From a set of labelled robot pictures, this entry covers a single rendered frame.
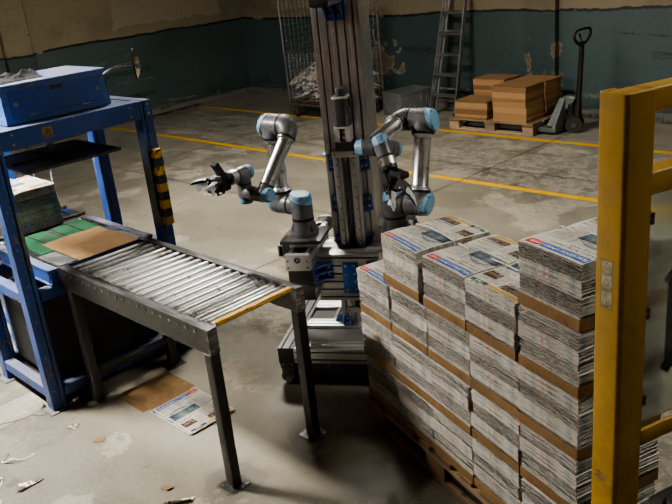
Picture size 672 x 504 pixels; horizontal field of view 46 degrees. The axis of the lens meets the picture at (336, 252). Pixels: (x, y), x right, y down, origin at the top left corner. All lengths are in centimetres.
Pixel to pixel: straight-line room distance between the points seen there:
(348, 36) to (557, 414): 219
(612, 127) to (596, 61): 828
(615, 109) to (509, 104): 772
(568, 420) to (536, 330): 30
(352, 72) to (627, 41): 627
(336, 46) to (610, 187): 236
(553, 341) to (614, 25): 770
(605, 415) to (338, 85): 244
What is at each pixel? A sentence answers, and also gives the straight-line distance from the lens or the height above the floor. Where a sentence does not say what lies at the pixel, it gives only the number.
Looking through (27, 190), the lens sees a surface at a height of 106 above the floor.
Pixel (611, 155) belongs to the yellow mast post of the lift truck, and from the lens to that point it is 193.
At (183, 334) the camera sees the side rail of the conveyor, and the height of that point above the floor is 73.
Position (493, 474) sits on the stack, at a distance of 319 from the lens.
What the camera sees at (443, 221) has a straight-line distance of 348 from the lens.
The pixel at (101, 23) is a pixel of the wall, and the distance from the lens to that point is 1297.
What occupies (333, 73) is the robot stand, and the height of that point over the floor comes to 164.
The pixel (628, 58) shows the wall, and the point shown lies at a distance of 1000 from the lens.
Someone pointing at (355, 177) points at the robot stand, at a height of 111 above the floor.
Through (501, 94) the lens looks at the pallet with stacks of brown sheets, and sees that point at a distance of 964.
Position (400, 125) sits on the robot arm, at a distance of 397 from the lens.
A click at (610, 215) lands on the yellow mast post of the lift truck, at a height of 156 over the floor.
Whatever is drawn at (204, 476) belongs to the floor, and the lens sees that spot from 384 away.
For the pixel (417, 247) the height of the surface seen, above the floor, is 106.
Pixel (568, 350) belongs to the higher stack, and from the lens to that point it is 254.
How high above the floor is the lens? 220
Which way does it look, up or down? 21 degrees down
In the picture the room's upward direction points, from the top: 6 degrees counter-clockwise
